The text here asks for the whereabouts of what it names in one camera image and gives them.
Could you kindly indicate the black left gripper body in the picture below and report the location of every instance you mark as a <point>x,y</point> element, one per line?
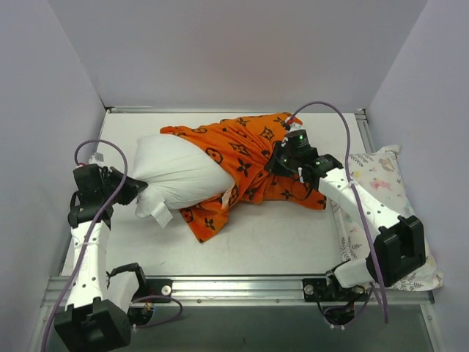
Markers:
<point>129,187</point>

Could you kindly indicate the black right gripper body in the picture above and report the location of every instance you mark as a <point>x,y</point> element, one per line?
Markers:
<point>278,161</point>

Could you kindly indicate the orange patterned plush pillowcase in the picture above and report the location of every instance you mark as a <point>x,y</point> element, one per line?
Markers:
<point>242,147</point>

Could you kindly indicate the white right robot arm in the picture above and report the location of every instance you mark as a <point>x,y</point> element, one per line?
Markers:
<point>396,243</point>

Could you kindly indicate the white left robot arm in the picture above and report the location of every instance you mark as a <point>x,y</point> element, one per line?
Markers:
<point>95,317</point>

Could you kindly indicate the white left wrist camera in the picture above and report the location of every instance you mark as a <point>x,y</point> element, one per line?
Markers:
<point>96,158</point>

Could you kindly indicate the aluminium back frame rail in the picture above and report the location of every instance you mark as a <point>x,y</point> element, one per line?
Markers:
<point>159,110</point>

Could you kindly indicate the aluminium frame rail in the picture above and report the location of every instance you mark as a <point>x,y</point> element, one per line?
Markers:
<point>363,126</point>
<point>231,291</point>
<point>159,110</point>

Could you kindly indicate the aluminium right frame rail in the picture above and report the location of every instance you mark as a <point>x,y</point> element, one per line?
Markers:
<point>363,126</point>

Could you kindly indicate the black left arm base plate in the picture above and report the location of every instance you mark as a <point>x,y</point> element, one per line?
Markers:
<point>159,287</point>

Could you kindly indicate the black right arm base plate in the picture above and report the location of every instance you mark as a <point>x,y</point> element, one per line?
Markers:
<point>322,290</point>

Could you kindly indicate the aluminium front frame rail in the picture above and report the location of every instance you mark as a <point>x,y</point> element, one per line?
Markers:
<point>231,291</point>

